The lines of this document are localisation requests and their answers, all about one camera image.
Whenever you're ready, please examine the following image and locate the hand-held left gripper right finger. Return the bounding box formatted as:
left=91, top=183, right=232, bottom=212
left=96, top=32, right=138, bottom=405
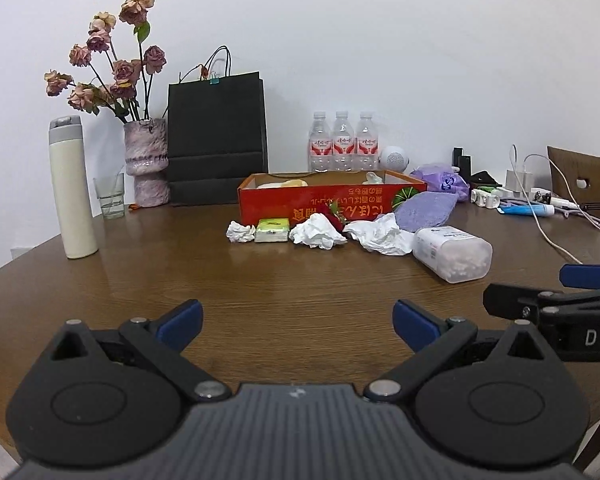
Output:
left=364, top=299, right=556, bottom=403

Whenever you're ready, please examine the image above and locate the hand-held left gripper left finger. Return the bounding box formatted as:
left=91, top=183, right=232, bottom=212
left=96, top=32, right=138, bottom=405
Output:
left=42, top=299, right=231, bottom=403

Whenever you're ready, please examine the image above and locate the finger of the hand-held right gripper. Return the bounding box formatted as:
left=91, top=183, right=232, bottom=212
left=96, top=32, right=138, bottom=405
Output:
left=482, top=283, right=600, bottom=322
left=559, top=262, right=600, bottom=291

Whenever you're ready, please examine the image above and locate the clear cotton swab box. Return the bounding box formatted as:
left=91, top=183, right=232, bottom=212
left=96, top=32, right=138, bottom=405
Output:
left=412, top=226, right=493, bottom=284

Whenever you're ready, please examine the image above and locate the large white tissue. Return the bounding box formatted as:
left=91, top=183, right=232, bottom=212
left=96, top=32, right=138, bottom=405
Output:
left=342, top=212, right=416, bottom=256

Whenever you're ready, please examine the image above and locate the small white tissue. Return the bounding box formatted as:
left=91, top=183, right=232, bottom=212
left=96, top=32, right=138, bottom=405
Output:
left=226, top=221, right=257, bottom=244

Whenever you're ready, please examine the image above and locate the purple cloth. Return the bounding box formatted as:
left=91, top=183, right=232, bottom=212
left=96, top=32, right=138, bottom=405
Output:
left=394, top=191, right=459, bottom=231

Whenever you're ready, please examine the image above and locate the green tissue packet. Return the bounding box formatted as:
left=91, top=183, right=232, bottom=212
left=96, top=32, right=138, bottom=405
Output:
left=254, top=217, right=291, bottom=243

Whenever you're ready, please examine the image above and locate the red strawberry toy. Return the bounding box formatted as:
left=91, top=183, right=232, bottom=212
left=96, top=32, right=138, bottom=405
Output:
left=317, top=201, right=348, bottom=233

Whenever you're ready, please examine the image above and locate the red cardboard box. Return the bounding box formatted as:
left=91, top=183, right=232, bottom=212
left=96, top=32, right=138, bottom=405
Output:
left=237, top=170, right=427, bottom=224

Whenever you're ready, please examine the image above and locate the blue and white tube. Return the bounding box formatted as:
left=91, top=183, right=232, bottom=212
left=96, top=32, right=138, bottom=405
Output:
left=500, top=203, right=556, bottom=217

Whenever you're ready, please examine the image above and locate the white charger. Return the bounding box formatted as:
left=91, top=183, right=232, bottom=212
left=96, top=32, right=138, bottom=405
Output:
left=505, top=170, right=533, bottom=193

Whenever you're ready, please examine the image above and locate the purple plastic packet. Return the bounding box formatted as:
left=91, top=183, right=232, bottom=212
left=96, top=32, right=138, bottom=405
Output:
left=410, top=162, right=471, bottom=202

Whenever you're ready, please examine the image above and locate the clear drinking glass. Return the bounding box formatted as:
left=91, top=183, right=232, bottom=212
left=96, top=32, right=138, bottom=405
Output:
left=93, top=172, right=126, bottom=220

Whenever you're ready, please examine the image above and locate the pink mottled vase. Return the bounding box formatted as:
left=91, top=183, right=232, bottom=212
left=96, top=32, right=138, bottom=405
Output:
left=124, top=118, right=171, bottom=207

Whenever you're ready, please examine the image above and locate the cream thermos bottle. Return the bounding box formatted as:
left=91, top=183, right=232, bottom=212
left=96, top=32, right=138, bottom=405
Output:
left=48, top=116, right=100, bottom=260

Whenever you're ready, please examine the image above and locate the white round robot toy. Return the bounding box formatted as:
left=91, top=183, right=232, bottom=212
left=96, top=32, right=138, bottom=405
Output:
left=380, top=146, right=411, bottom=171

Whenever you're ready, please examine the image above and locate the clear water bottle red label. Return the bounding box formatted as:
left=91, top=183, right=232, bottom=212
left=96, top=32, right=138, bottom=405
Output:
left=331, top=110, right=357, bottom=172
left=354, top=111, right=381, bottom=171
left=308, top=111, right=333, bottom=172

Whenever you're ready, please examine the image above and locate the black paper bag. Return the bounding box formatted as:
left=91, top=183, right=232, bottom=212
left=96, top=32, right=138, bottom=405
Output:
left=166, top=46, right=270, bottom=207

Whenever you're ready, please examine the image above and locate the dried rose bouquet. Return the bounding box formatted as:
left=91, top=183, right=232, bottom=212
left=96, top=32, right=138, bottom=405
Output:
left=44, top=0, right=168, bottom=123

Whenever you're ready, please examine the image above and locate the white cable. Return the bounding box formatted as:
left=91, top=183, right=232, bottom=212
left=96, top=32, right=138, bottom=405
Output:
left=511, top=144, right=585, bottom=264

